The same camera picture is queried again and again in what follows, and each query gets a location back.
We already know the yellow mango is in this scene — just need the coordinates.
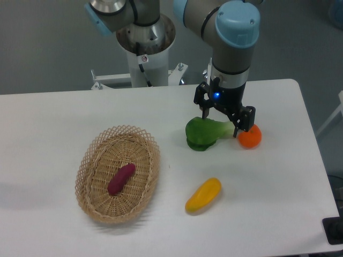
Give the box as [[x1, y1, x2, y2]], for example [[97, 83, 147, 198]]
[[185, 178, 222, 213]]

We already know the purple sweet potato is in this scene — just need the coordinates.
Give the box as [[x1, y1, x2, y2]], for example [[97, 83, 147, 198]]
[[107, 163, 136, 195]]

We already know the white furniture leg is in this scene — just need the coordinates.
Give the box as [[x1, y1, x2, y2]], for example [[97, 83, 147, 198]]
[[315, 91, 342, 138]]

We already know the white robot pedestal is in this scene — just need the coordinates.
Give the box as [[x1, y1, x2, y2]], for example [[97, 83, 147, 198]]
[[91, 14, 188, 90]]

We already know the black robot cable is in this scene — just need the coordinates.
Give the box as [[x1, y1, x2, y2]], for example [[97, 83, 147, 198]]
[[135, 42, 153, 88]]

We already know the orange tangerine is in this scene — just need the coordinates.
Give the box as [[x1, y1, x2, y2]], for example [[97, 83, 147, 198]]
[[238, 124, 262, 148]]

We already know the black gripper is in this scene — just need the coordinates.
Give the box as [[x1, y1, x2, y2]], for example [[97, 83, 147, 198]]
[[193, 71, 256, 138]]

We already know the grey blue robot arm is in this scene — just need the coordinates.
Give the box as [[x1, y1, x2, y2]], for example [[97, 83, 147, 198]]
[[85, 1, 260, 132]]

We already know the green bok choy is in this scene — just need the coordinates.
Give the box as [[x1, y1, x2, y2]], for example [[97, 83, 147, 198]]
[[185, 117, 235, 152]]

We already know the woven wicker basket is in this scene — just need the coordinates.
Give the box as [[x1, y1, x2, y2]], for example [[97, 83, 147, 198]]
[[75, 125, 160, 224]]

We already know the black device at table edge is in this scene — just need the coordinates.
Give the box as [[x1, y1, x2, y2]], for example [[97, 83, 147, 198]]
[[322, 217, 342, 245]]

